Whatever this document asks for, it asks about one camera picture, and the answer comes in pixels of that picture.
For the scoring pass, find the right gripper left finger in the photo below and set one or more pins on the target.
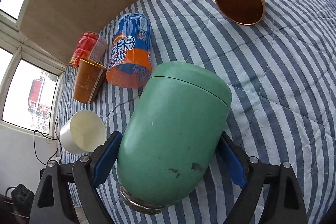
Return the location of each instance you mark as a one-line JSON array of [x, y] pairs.
[[53, 203]]

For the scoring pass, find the green insulated cup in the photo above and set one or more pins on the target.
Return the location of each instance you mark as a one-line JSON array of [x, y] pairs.
[[171, 136]]

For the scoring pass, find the brown paper cup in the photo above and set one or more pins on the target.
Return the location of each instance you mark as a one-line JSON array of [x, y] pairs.
[[89, 77]]

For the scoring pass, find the red printed cup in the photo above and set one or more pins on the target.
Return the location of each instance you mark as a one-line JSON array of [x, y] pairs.
[[90, 46]]

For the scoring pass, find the black power adapter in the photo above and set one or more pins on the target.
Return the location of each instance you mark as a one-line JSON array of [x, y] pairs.
[[22, 197]]

